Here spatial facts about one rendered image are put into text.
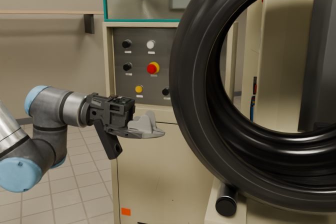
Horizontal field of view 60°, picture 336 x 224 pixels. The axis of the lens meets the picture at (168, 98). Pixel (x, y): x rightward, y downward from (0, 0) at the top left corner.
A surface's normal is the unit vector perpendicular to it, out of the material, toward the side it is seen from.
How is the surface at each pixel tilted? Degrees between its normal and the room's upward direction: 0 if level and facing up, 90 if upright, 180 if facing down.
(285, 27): 90
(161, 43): 90
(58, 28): 90
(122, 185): 90
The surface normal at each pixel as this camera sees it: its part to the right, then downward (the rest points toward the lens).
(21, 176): 0.02, 0.33
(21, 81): 0.42, 0.24
